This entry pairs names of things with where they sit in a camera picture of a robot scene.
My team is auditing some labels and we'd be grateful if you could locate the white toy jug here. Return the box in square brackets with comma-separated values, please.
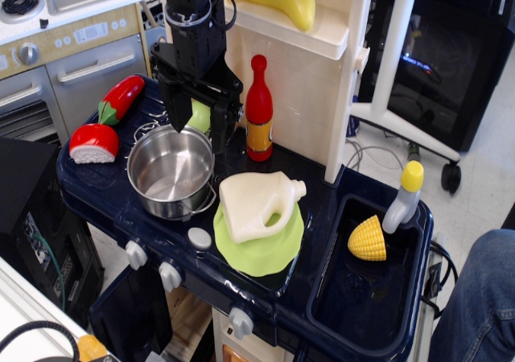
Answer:
[219, 171, 307, 244]

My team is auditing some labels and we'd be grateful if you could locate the blue jeans leg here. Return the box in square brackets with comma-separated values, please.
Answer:
[428, 229, 514, 361]

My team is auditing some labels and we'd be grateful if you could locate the red toy ketchup bottle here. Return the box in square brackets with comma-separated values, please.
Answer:
[245, 55, 274, 162]

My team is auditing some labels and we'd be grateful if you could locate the grey left stove knob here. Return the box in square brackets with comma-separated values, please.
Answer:
[125, 241, 148, 270]

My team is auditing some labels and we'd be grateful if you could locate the light green toy fruit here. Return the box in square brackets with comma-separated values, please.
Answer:
[187, 99, 211, 134]

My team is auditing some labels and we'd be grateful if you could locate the green cable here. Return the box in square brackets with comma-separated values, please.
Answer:
[32, 232, 67, 313]

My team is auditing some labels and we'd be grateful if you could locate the grey oval button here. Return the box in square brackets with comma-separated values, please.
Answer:
[187, 227, 212, 251]

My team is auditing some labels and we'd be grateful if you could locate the yellow object at bottom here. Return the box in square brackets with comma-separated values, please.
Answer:
[77, 335, 108, 362]

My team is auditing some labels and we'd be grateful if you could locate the black braided cable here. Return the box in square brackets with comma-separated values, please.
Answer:
[0, 320, 80, 362]

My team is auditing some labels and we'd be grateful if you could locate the dark blue toy kitchen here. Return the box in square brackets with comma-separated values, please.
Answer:
[57, 80, 433, 361]

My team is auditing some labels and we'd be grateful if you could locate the grey stove knob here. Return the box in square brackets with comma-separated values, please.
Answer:
[159, 261, 183, 292]
[125, 241, 148, 270]
[229, 307, 253, 340]

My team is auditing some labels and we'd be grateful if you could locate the wooden toy kitchen oven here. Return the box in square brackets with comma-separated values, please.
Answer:
[1, 0, 150, 143]

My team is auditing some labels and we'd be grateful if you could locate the black computer case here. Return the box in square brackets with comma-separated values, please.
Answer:
[1, 138, 104, 327]

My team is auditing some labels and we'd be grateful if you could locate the yellow toy corn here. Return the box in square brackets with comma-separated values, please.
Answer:
[348, 215, 387, 261]

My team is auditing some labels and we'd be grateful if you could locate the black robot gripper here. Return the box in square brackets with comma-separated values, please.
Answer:
[151, 2, 242, 154]

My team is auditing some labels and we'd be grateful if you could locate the grey right stove knob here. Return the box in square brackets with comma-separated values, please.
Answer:
[229, 307, 253, 340]

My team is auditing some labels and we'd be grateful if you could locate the grey middle stove knob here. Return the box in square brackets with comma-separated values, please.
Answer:
[159, 261, 183, 292]

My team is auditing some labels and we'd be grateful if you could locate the cream toy kitchen shelf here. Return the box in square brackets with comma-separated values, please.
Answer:
[225, 0, 371, 183]

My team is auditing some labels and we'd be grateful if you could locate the black monitor screen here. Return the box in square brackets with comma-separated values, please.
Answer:
[357, 0, 515, 152]

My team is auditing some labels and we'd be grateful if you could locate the stainless steel pot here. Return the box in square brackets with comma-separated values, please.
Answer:
[126, 124, 216, 221]

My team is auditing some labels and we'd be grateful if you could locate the white wheeled stand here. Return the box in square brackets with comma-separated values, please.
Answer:
[351, 0, 461, 195]

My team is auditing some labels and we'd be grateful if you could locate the grey yellow toy faucet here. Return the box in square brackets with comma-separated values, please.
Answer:
[382, 160, 424, 234]

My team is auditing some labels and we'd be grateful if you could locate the red and white toy sushi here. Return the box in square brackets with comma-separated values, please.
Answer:
[68, 123, 120, 164]

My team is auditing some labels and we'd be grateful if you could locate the red toy chili pepper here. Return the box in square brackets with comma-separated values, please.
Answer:
[98, 75, 145, 125]

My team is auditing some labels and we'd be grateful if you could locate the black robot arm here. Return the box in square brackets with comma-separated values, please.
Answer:
[151, 0, 243, 154]

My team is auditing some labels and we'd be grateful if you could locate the light green toy plate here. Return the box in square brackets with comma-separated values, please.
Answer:
[213, 204, 304, 277]

